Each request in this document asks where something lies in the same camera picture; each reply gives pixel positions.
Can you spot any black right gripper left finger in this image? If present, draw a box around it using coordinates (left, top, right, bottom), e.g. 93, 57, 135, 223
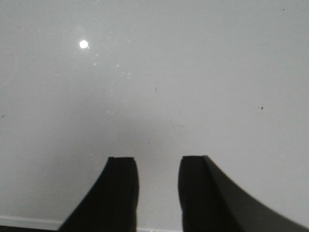
59, 157, 139, 232

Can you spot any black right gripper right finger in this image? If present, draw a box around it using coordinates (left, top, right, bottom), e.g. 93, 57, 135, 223
178, 156, 308, 232

